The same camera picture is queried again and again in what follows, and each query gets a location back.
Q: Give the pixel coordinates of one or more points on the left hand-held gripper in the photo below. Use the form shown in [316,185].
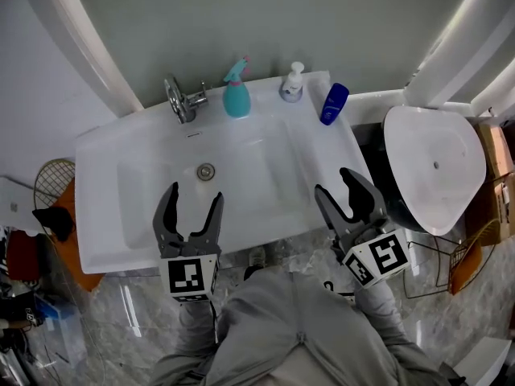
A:
[189,269]

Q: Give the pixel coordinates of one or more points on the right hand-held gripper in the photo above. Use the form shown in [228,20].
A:
[382,255]

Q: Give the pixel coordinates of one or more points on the teal spray bottle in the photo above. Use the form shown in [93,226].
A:
[236,101]

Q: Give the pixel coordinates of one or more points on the person's right forearm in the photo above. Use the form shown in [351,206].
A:
[380,308]

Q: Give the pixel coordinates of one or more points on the person's left forearm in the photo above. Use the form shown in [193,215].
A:
[197,324]

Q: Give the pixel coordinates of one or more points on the blue tube bottle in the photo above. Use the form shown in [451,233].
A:
[334,105]

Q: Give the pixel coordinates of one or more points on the white pump soap bottle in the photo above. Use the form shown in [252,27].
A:
[291,87]

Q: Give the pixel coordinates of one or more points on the metal sink drain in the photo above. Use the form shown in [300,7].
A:
[205,171]

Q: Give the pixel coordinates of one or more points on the person's shoe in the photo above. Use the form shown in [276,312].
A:
[257,257]

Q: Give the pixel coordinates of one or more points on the white rectangular sink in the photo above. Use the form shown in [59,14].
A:
[257,155]

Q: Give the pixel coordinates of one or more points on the white round basin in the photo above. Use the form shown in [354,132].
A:
[434,163]

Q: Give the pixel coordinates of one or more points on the chrome faucet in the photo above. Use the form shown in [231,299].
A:
[185,103]

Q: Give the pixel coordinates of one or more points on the orange cloth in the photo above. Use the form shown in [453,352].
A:
[70,199]

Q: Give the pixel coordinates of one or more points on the black cloth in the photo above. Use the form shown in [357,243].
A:
[54,221]

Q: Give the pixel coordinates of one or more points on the large cardboard box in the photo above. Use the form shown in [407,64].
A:
[489,207]

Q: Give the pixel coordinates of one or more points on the person's grey jacket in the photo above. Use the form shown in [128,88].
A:
[289,336]

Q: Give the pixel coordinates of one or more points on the small cardboard box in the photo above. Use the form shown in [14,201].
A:
[493,147]

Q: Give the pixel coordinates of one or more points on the red bag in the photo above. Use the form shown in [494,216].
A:
[22,255]

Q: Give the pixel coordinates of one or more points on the white block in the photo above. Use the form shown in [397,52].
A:
[484,362]

